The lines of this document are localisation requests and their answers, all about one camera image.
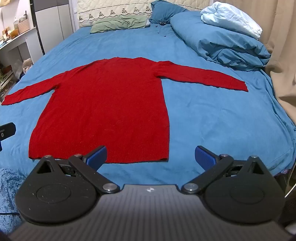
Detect blue duvet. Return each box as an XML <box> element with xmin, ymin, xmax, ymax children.
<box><xmin>170</xmin><ymin>11</ymin><xmax>271</xmax><ymax>71</ymax></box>

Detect blue fluffy rug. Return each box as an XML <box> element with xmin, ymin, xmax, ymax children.
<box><xmin>0</xmin><ymin>167</ymin><xmax>26</xmax><ymax>215</ymax></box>

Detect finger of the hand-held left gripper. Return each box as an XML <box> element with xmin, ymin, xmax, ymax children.
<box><xmin>0</xmin><ymin>122</ymin><xmax>17</xmax><ymax>141</ymax></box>

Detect light blue blanket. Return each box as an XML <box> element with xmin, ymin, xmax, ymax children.
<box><xmin>200</xmin><ymin>1</ymin><xmax>263</xmax><ymax>40</ymax></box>

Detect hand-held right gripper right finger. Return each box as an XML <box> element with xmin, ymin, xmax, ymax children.
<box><xmin>181</xmin><ymin>146</ymin><xmax>265</xmax><ymax>194</ymax></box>

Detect woven basket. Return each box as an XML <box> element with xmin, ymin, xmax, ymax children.
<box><xmin>18</xmin><ymin>20</ymin><xmax>31</xmax><ymax>34</ymax></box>

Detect beige curtain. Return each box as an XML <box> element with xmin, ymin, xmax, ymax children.
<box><xmin>252</xmin><ymin>0</ymin><xmax>296</xmax><ymax>130</ymax></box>

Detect red knit sweater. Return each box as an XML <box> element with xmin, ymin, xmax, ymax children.
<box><xmin>1</xmin><ymin>57</ymin><xmax>249</xmax><ymax>164</ymax></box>

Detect green pillow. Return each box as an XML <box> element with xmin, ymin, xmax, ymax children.
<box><xmin>90</xmin><ymin>14</ymin><xmax>151</xmax><ymax>34</ymax></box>

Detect blue bed sheet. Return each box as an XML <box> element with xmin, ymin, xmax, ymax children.
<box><xmin>0</xmin><ymin>23</ymin><xmax>296</xmax><ymax>186</ymax></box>

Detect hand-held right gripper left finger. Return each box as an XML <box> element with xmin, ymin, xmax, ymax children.
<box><xmin>37</xmin><ymin>146</ymin><xmax>120</xmax><ymax>194</ymax></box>

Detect dark blue pillow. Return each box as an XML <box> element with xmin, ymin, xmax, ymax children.
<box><xmin>149</xmin><ymin>0</ymin><xmax>189</xmax><ymax>25</ymax></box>

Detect beige quilted headboard cover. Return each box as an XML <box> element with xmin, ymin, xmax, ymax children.
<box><xmin>77</xmin><ymin>0</ymin><xmax>210</xmax><ymax>28</ymax></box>

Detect white desk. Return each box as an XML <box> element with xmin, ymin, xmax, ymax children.
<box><xmin>0</xmin><ymin>27</ymin><xmax>43</xmax><ymax>68</ymax></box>

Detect white cabinet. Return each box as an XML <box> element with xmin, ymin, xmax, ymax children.
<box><xmin>35</xmin><ymin>0</ymin><xmax>78</xmax><ymax>55</ymax></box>

